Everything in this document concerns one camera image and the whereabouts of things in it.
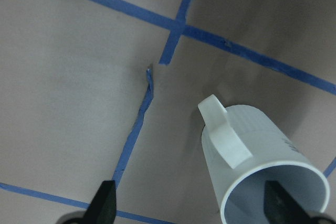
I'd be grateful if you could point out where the white mug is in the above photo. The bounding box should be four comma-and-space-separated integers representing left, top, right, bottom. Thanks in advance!
198, 95, 330, 223

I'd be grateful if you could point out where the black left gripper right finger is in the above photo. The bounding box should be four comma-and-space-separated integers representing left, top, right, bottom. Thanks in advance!
264, 180, 315, 224

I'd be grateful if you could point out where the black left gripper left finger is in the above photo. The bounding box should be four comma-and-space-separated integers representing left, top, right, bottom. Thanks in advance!
81, 180, 117, 224

